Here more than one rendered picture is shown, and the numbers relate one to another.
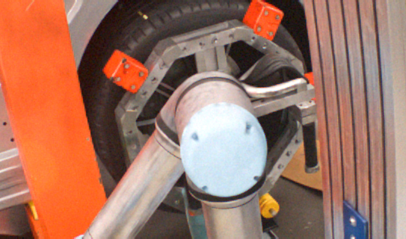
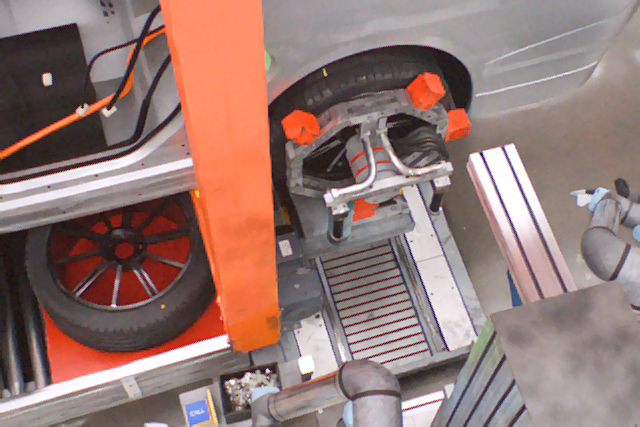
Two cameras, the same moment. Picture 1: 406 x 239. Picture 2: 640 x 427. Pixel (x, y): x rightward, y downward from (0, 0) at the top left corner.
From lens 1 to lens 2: 167 cm
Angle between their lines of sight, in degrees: 35
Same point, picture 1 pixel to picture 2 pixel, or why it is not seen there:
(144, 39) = (321, 100)
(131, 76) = (306, 137)
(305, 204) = not seen: hidden behind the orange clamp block
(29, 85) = (234, 250)
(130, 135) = (295, 166)
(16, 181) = (185, 180)
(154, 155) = (332, 395)
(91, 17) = (278, 87)
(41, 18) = (253, 222)
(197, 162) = not seen: outside the picture
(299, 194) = not seen: hidden behind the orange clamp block
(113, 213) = (295, 406)
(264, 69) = (414, 144)
